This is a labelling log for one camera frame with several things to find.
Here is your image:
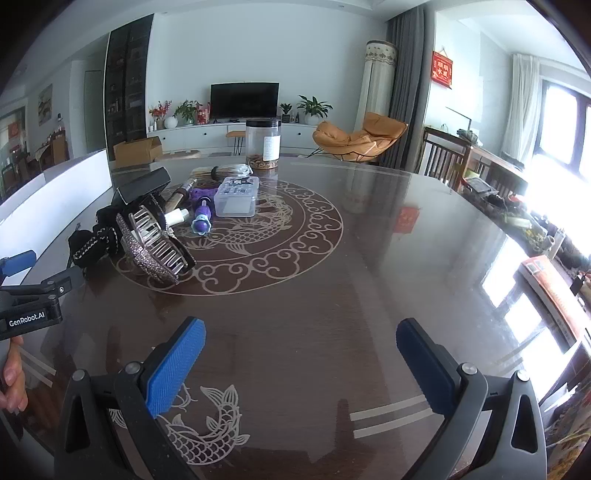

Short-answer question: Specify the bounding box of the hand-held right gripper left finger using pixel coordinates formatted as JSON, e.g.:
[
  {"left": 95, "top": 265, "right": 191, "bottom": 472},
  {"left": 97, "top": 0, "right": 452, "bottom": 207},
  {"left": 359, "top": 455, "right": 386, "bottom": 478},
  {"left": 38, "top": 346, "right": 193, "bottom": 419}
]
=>
[{"left": 54, "top": 316, "right": 208, "bottom": 480}]

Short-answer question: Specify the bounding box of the dark bookshelf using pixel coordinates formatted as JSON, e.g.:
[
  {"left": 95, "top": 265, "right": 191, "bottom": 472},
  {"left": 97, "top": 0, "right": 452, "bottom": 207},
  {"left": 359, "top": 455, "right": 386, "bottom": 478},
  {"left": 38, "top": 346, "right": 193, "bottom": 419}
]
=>
[{"left": 104, "top": 14, "right": 154, "bottom": 149}]

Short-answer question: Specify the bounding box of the cotton swab bundle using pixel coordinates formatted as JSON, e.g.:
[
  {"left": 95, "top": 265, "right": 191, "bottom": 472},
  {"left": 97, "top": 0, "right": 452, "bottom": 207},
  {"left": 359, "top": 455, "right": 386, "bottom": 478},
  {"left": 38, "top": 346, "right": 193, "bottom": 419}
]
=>
[{"left": 191, "top": 164, "right": 253, "bottom": 182}]

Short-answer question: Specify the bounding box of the white television cabinet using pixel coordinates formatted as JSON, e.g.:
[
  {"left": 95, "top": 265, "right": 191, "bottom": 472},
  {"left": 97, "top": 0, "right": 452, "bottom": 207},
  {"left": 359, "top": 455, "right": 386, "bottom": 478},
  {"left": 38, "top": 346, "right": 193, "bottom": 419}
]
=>
[{"left": 148, "top": 122, "right": 324, "bottom": 154}]

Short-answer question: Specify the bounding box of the white curtain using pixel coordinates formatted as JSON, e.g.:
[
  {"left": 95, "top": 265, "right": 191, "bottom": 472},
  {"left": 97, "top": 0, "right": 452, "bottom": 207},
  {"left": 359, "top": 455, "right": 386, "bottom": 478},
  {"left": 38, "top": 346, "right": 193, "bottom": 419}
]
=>
[{"left": 501, "top": 53, "right": 541, "bottom": 161}]

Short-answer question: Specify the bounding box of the brown cardboard box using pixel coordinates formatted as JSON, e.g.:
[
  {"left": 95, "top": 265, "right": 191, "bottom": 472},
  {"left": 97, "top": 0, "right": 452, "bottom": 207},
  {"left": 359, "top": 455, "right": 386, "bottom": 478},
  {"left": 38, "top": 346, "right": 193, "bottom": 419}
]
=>
[{"left": 113, "top": 137, "right": 163, "bottom": 168}]

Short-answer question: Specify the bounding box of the gold cosmetic tube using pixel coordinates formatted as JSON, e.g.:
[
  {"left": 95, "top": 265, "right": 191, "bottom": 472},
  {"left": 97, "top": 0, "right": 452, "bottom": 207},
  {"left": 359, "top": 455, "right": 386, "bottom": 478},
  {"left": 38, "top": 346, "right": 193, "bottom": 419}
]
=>
[{"left": 165, "top": 180, "right": 200, "bottom": 210}]

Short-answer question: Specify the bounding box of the wooden chair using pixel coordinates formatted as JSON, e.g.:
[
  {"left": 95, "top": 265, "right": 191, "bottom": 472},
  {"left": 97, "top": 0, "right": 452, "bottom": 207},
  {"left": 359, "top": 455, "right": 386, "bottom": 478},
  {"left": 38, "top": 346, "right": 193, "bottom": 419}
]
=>
[
  {"left": 480, "top": 157, "right": 530, "bottom": 198},
  {"left": 421, "top": 127, "right": 472, "bottom": 186}
]

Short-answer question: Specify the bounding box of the black cardboard box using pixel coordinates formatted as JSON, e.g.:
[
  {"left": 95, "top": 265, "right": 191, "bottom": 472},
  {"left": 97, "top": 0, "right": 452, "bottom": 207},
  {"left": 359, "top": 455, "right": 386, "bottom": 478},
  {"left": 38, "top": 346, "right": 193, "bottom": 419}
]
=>
[{"left": 112, "top": 167, "right": 172, "bottom": 208}]

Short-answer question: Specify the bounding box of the white storage box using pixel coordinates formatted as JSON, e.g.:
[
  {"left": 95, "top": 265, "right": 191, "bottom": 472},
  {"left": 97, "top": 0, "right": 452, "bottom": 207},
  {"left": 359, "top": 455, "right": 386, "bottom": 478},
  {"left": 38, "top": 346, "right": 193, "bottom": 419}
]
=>
[{"left": 0, "top": 150, "right": 114, "bottom": 241}]

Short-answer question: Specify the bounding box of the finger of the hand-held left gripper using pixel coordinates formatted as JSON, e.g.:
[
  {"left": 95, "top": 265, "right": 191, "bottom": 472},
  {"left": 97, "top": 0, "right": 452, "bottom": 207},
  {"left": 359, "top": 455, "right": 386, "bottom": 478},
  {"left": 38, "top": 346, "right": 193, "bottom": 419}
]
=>
[
  {"left": 44, "top": 266, "right": 85, "bottom": 302},
  {"left": 0, "top": 250, "right": 38, "bottom": 288}
]

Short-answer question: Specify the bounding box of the large leafy potted plant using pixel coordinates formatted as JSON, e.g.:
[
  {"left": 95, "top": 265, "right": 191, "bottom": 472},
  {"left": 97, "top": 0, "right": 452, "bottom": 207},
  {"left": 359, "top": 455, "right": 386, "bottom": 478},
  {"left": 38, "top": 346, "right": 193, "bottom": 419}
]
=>
[{"left": 298, "top": 95, "right": 334, "bottom": 125}]

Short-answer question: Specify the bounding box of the rhinestone hair claw clip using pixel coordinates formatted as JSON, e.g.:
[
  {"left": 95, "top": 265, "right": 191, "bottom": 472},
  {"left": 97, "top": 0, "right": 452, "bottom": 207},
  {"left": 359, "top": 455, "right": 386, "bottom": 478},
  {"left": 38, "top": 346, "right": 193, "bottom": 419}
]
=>
[{"left": 115, "top": 202, "right": 197, "bottom": 285}]

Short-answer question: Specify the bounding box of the orange flat box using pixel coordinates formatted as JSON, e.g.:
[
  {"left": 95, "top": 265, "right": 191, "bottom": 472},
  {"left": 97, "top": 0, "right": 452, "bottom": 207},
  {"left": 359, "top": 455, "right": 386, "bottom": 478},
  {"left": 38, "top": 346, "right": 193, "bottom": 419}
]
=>
[{"left": 519, "top": 256, "right": 591, "bottom": 348}]

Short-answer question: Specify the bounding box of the green potted plant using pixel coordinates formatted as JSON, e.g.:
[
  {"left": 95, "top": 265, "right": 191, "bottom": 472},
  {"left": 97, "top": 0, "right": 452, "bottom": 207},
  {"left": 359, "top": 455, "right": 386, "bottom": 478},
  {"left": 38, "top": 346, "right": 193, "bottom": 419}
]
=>
[{"left": 174, "top": 100, "right": 200, "bottom": 127}]

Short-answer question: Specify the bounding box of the framed wall picture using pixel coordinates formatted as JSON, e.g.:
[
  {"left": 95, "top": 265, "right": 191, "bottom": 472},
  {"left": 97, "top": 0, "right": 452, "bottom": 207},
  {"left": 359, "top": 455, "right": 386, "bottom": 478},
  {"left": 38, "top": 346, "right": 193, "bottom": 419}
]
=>
[{"left": 37, "top": 84, "right": 53, "bottom": 126}]

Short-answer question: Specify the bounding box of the clear jar with black lid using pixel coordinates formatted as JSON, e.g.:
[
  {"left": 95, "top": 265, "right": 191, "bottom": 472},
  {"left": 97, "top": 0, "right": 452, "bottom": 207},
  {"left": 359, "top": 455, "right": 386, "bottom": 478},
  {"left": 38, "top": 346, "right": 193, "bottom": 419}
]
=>
[{"left": 245, "top": 118, "right": 282, "bottom": 171}]

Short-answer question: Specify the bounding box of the clear plastic box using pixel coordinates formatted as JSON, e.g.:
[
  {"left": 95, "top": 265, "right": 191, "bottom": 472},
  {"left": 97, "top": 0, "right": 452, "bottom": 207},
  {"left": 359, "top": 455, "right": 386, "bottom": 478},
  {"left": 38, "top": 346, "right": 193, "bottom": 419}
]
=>
[{"left": 213, "top": 176, "right": 260, "bottom": 218}]

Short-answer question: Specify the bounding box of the purple toy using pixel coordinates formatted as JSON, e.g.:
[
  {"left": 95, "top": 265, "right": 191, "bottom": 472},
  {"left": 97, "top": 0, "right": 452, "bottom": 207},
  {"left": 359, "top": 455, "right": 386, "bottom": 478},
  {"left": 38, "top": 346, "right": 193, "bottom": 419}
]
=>
[{"left": 189, "top": 185, "right": 221, "bottom": 237}]

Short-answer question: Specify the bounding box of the covered standing air conditioner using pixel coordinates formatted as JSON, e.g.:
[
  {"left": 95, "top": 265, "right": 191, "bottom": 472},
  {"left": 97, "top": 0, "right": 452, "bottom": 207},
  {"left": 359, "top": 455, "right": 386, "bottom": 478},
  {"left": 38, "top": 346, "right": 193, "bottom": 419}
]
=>
[{"left": 355, "top": 41, "right": 398, "bottom": 131}]

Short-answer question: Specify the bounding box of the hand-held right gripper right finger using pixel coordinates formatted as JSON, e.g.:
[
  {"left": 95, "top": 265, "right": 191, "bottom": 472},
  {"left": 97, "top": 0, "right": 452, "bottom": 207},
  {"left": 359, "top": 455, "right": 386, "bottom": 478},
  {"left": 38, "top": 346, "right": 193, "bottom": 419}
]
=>
[{"left": 396, "top": 318, "right": 548, "bottom": 480}]

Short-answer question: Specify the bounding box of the black television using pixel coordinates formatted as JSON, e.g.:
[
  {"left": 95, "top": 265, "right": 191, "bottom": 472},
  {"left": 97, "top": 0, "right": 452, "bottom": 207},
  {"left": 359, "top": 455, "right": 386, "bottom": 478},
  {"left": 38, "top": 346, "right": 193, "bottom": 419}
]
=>
[{"left": 211, "top": 82, "right": 280, "bottom": 120}]

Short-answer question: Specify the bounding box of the red flower arrangement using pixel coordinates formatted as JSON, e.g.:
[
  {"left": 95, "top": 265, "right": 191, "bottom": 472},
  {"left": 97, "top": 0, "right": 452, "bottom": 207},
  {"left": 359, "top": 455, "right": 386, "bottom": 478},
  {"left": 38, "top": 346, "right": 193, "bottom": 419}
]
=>
[{"left": 148, "top": 100, "right": 172, "bottom": 131}]

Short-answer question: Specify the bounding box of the grey curtain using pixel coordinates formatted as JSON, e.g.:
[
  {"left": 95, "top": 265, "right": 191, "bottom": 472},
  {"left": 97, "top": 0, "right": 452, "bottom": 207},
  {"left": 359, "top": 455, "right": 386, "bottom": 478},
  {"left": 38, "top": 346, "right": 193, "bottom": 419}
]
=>
[{"left": 385, "top": 9, "right": 437, "bottom": 172}]

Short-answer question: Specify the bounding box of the person's left hand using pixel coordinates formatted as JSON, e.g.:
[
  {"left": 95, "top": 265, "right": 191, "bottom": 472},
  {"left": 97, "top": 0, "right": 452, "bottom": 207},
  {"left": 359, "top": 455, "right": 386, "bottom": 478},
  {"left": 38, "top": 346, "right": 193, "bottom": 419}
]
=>
[{"left": 0, "top": 336, "right": 29, "bottom": 414}]

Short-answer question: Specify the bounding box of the red wall hanging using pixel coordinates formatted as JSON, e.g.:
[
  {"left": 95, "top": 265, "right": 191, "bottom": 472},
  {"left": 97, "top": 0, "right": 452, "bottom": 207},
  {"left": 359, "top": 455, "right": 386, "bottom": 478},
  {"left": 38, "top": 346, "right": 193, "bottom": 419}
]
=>
[{"left": 432, "top": 48, "right": 452, "bottom": 86}]

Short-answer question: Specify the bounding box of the orange lounge chair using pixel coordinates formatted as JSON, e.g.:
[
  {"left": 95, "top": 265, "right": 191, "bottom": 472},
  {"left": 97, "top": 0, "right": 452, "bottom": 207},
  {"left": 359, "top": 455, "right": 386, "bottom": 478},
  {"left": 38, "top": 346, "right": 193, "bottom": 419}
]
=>
[{"left": 312, "top": 112, "right": 409, "bottom": 164}]

